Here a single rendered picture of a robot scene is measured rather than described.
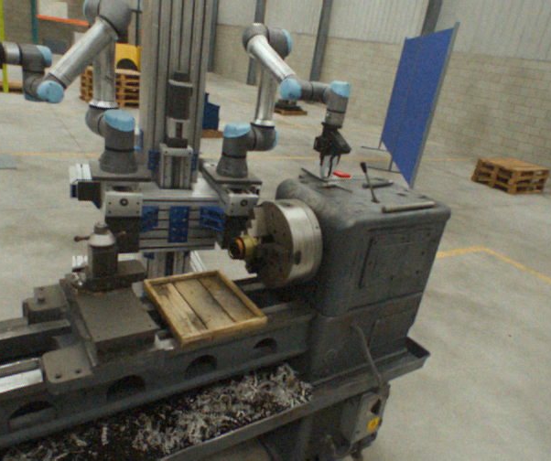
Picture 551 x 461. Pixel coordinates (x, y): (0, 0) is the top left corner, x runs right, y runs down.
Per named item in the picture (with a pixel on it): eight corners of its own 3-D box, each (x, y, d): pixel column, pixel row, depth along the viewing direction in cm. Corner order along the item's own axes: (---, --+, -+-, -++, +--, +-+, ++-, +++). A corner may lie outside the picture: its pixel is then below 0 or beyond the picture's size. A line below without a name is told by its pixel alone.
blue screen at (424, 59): (361, 146, 1006) (386, 34, 917) (395, 153, 1003) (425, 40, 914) (377, 200, 625) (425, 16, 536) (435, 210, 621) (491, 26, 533)
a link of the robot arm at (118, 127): (112, 149, 174) (113, 114, 169) (96, 141, 182) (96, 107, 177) (140, 148, 183) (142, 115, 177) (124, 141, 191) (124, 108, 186)
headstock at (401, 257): (357, 246, 228) (375, 172, 213) (432, 292, 193) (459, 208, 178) (259, 261, 194) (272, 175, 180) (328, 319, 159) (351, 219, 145)
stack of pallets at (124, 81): (131, 101, 1077) (132, 69, 1050) (149, 109, 1023) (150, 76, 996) (78, 99, 992) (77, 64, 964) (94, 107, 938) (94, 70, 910)
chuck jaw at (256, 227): (269, 237, 163) (263, 206, 165) (276, 233, 159) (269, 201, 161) (243, 240, 157) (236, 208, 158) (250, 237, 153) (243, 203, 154)
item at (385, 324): (325, 379, 261) (357, 246, 228) (383, 439, 226) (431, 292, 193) (234, 412, 227) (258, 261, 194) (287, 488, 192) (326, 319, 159)
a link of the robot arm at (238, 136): (216, 149, 204) (219, 119, 199) (241, 148, 212) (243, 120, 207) (230, 155, 196) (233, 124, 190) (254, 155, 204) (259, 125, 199)
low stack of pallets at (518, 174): (502, 177, 926) (510, 157, 909) (544, 191, 864) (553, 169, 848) (469, 180, 853) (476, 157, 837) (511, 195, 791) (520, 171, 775)
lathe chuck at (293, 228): (258, 253, 182) (275, 184, 167) (301, 301, 161) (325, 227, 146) (239, 256, 177) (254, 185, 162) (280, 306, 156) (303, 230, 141)
